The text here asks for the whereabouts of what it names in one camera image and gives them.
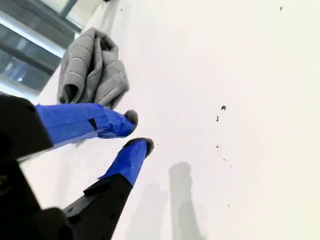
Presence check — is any grey striped towel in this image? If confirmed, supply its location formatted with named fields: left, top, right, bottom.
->
left=57, top=26, right=131, bottom=110

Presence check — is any light metal window frame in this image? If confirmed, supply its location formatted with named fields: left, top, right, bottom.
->
left=0, top=0, right=106, bottom=97

